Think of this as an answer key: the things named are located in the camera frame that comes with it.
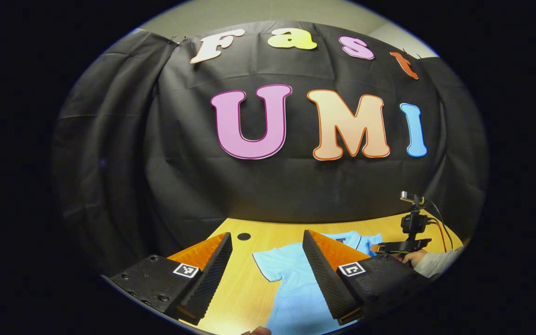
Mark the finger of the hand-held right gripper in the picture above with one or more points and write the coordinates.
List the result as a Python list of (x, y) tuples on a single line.
[(376, 248)]

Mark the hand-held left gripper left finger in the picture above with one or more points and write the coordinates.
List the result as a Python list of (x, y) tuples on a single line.
[(212, 279)]

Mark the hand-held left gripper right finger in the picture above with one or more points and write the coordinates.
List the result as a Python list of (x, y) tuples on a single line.
[(326, 284)]

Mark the light blue T-shirt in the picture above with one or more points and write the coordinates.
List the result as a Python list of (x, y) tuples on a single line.
[(291, 288)]

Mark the black backdrop cloth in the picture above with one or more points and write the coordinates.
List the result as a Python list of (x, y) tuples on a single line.
[(179, 139)]

